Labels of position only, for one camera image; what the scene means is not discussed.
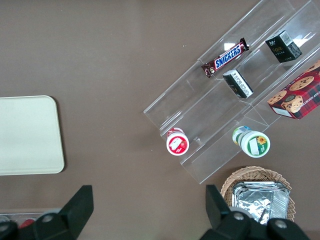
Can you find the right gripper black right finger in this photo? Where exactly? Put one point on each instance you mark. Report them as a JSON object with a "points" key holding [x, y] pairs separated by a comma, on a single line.
{"points": [[225, 225]]}

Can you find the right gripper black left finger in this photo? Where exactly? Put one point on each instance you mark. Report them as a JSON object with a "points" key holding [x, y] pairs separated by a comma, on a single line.
{"points": [[67, 220]]}

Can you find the light tan wicker basket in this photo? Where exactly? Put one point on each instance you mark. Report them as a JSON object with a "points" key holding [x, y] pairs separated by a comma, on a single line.
{"points": [[252, 175]]}

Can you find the beige plastic tray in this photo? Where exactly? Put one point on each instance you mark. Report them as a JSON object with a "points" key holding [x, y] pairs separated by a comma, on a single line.
{"points": [[27, 135]]}

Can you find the clear acrylic bottle rack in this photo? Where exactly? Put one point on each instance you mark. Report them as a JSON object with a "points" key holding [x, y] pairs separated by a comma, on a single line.
{"points": [[27, 214]]}

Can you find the stacked aluminium foil trays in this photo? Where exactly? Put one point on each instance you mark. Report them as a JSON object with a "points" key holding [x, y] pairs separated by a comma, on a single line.
{"points": [[260, 202]]}

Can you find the green lid yogurt cup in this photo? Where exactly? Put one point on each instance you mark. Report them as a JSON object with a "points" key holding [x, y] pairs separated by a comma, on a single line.
{"points": [[255, 143]]}

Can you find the red lid yogurt cup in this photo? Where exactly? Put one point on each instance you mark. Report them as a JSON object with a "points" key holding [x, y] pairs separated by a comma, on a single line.
{"points": [[177, 143]]}

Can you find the clear acrylic stepped display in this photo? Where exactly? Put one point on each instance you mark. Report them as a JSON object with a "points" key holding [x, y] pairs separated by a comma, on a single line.
{"points": [[212, 110]]}

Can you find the small black white carton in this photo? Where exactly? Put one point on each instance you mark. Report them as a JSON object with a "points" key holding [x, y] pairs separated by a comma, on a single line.
{"points": [[281, 48], [237, 83]]}

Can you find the red plaid cookie box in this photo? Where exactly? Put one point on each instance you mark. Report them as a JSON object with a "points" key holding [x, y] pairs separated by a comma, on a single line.
{"points": [[297, 97]]}

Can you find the Snickers chocolate bar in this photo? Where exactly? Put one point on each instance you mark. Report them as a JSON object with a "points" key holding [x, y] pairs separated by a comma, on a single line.
{"points": [[226, 58]]}

